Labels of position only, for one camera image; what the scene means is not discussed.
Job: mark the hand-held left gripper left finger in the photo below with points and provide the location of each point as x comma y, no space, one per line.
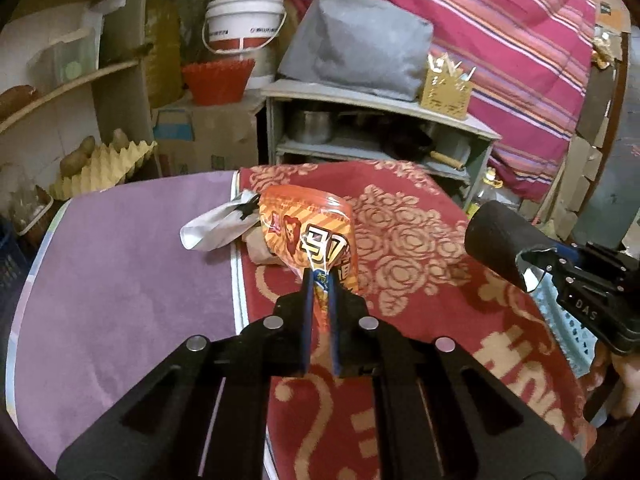
306,320

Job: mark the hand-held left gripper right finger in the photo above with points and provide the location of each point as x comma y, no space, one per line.
334,330

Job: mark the yellow toothpick holder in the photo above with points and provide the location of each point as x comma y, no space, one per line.
445,95

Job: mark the wooden shelf unit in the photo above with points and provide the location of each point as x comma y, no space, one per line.
120,85

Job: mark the small steel pot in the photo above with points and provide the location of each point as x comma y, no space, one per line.
310,127

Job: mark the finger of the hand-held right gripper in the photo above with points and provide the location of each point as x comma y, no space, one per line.
555,265

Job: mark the red patterned mat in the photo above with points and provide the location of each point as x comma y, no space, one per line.
425,260

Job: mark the blue plastic crate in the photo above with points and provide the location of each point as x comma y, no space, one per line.
11,260

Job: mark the pink striped cloth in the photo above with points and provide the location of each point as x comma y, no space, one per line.
500,35

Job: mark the red orange snack bag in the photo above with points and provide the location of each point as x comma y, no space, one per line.
305,230

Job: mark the white black plastic bag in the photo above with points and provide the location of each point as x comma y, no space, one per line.
215,227

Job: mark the grey cloth cover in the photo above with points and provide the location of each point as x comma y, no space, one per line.
355,45

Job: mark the clear plastic container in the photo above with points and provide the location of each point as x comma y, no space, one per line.
65,57

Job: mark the light blue plastic basket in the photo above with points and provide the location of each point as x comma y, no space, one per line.
565,330

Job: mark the yellow oil bottle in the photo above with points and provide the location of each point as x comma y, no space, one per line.
162,45

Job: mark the yellow egg tray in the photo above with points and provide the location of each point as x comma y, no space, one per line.
110,165

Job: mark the clear plastic bottle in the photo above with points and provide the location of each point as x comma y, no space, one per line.
492,197

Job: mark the potato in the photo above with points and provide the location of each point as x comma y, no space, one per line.
77,155
119,141

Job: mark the person's right hand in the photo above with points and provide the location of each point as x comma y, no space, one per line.
625,385

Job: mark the clear tub with red contents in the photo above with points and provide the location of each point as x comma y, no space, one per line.
27,215

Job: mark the red packaged food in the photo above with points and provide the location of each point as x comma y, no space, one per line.
17,100

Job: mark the red plastic basket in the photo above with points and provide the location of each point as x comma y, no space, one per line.
217,82

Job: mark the grey cabinet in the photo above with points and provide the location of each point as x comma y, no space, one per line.
350,152

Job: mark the cardboard box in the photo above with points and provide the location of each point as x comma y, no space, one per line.
210,135

